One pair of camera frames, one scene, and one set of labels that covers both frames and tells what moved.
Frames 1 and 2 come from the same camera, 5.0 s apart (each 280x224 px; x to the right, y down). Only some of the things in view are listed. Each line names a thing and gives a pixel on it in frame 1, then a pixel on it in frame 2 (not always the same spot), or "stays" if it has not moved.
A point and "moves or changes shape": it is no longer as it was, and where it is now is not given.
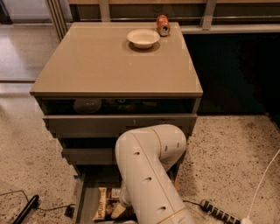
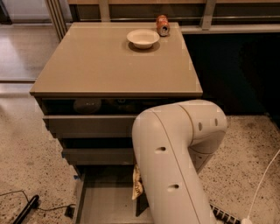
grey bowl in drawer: x=87 y=105 stays
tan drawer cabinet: x=105 y=78 stays
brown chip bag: x=107 y=199 moves or changes shape
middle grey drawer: x=90 y=156 stays
